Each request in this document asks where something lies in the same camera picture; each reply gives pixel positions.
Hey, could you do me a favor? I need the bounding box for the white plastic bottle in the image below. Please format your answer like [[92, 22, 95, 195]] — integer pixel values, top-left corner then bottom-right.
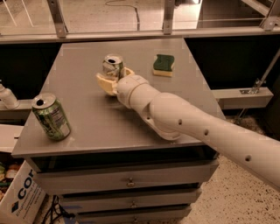
[[0, 83, 19, 109]]

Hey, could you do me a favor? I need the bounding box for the white 7up can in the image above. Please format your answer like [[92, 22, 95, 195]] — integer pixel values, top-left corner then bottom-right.
[[102, 53, 124, 81]]

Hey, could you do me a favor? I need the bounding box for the bottom grey drawer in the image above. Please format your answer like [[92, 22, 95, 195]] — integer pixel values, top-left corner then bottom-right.
[[76, 206, 191, 224]]

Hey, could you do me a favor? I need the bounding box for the white cardboard box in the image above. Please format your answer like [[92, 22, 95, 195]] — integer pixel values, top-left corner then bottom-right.
[[0, 162, 46, 224]]

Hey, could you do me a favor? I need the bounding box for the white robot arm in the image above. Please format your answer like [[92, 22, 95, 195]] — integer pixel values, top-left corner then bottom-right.
[[96, 73, 280, 191]]

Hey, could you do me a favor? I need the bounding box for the middle grey drawer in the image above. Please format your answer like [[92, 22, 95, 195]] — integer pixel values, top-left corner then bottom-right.
[[60, 188, 201, 213]]

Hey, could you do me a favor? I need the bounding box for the grey side shelf beam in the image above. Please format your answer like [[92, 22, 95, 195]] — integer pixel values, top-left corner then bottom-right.
[[212, 87, 273, 109]]

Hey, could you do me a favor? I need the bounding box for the top grey drawer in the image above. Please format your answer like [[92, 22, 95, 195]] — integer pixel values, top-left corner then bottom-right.
[[34, 160, 219, 195]]

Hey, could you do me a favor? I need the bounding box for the grey drawer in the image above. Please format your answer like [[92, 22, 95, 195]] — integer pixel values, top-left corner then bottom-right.
[[60, 188, 201, 213], [34, 160, 219, 195], [76, 206, 191, 224]]

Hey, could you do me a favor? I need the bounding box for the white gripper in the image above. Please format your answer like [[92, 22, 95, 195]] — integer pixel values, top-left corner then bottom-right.
[[96, 66, 151, 109]]

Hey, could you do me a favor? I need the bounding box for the green and yellow sponge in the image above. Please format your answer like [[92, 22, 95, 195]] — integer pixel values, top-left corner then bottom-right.
[[153, 54, 175, 77]]

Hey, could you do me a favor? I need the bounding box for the black cable bundle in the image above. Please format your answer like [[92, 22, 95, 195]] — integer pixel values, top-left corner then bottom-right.
[[41, 194, 76, 224]]

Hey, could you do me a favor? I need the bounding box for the metal frame rail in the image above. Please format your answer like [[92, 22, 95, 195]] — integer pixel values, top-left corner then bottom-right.
[[0, 0, 280, 44]]

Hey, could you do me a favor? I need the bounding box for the green soda can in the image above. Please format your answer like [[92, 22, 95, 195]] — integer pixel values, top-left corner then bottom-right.
[[31, 93, 71, 141]]

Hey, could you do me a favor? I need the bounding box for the grey drawer cabinet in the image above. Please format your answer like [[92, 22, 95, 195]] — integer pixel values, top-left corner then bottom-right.
[[11, 38, 227, 224]]

